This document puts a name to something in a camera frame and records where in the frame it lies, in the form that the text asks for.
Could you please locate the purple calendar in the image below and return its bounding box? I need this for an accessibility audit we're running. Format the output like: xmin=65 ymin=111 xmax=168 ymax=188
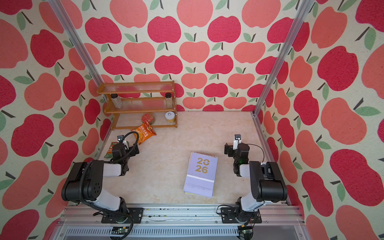
xmin=184 ymin=152 xmax=218 ymax=198

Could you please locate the yellow-green calendar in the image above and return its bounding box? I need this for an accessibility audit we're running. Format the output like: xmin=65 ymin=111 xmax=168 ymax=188
xmin=185 ymin=192 xmax=212 ymax=198

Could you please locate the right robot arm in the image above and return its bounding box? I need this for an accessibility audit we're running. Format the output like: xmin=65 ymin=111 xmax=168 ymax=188
xmin=224 ymin=141 xmax=288 ymax=222

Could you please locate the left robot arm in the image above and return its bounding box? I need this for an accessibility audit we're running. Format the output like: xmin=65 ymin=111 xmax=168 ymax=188
xmin=61 ymin=143 xmax=140 ymax=214

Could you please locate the orange snack bag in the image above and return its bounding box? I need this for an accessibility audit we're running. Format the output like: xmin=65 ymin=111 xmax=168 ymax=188
xmin=132 ymin=122 xmax=157 ymax=145

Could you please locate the green snack bag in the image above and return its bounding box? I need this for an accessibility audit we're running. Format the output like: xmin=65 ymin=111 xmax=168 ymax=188
xmin=104 ymin=142 xmax=118 ymax=159

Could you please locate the red round tin can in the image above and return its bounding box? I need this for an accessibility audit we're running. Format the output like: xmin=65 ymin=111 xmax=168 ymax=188
xmin=141 ymin=113 xmax=155 ymax=124

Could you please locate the wooden three-tier shelf rack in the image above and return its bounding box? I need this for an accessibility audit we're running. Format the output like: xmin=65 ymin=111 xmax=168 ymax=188
xmin=98 ymin=81 xmax=178 ymax=130

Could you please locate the left glass spice jar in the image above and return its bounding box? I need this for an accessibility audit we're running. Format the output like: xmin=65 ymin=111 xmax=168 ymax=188
xmin=111 ymin=94 xmax=123 ymax=109

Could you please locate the glass spice jar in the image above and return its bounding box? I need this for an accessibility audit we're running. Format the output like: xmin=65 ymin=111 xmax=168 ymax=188
xmin=165 ymin=93 xmax=173 ymax=109
xmin=111 ymin=94 xmax=123 ymax=109

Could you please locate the yellow pull-tab can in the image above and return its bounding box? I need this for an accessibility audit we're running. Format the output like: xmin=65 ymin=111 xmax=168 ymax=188
xmin=165 ymin=111 xmax=176 ymax=125

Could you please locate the right glass spice jar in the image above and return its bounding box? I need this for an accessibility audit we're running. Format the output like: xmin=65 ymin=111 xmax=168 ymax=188
xmin=165 ymin=93 xmax=173 ymax=109

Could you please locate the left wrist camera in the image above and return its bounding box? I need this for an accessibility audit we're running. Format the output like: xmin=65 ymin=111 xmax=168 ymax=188
xmin=117 ymin=135 xmax=125 ymax=144

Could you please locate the black corrugated cable hose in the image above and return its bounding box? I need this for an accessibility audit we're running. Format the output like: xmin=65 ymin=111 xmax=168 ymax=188
xmin=78 ymin=131 xmax=140 ymax=240

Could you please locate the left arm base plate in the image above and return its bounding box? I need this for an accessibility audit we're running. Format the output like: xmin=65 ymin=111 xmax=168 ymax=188
xmin=101 ymin=207 xmax=144 ymax=225

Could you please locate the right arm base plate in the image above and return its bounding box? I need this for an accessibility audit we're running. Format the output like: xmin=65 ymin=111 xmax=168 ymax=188
xmin=218 ymin=207 xmax=262 ymax=225

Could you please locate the front aluminium rail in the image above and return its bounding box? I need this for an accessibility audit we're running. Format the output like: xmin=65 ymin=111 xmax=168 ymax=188
xmin=48 ymin=204 xmax=310 ymax=240

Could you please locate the left aluminium frame post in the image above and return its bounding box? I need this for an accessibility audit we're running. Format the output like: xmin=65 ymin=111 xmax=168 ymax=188
xmin=48 ymin=0 xmax=103 ymax=87

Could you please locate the aluminium frame post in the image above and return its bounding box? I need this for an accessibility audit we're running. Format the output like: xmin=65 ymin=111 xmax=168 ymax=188
xmin=48 ymin=0 xmax=103 ymax=87
xmin=252 ymin=0 xmax=315 ymax=119

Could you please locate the right aluminium frame post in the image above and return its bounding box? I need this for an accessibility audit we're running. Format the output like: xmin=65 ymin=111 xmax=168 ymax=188
xmin=252 ymin=0 xmax=315 ymax=119

